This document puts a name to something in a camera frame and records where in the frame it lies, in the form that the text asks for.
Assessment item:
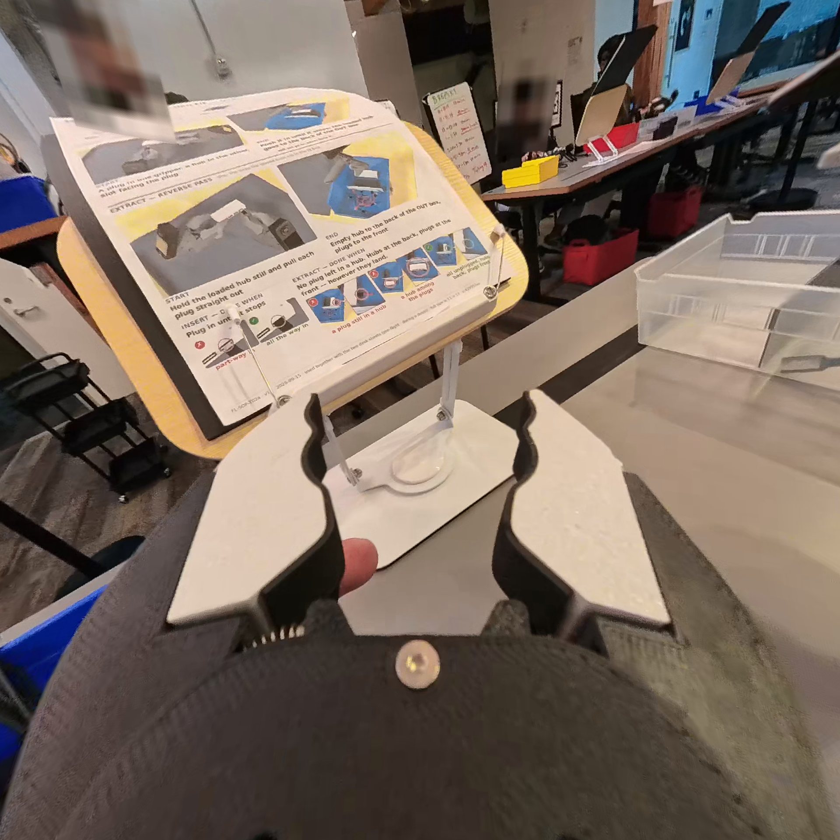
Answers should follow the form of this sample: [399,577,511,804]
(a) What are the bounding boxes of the beige document stand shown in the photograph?
[574,83,634,163]
[704,50,757,107]

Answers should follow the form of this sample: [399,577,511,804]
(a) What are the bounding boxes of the whiteboard with red underlines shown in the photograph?
[423,81,494,187]

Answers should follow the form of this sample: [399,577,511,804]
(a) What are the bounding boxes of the black bag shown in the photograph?
[564,214,613,245]

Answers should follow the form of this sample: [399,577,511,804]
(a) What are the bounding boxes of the red floor bin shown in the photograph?
[647,185,704,239]
[562,227,641,287]

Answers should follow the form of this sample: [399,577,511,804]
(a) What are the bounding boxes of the clear plastic bin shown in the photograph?
[634,210,840,395]

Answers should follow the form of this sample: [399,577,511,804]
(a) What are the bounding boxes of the white cabinet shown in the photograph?
[0,258,135,403]

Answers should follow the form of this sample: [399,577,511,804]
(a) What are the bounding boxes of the blue plastic bin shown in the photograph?
[0,583,109,778]

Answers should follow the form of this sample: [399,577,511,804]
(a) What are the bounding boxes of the person's left hand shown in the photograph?
[337,537,380,599]

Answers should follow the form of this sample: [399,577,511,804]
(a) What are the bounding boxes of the brown-edged black desk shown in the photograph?
[0,215,68,253]

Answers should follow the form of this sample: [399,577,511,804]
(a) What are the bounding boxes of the wooden column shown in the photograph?
[632,0,675,94]

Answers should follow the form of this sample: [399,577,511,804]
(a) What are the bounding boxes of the yellow plastic bin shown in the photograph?
[501,155,561,189]

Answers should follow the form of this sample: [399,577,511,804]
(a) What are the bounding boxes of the grey office desk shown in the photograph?
[481,92,795,304]

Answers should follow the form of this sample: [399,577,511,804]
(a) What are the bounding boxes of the black rolling cart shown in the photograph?
[2,352,173,505]

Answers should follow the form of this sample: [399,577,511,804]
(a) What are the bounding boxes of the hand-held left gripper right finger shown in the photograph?
[492,388,674,642]

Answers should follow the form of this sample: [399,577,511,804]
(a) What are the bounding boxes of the blue storage bin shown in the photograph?
[0,172,59,235]

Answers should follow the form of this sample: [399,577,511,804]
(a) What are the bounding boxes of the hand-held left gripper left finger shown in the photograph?
[165,392,347,634]

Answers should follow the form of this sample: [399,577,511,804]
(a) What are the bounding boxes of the black document stand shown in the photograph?
[589,24,660,94]

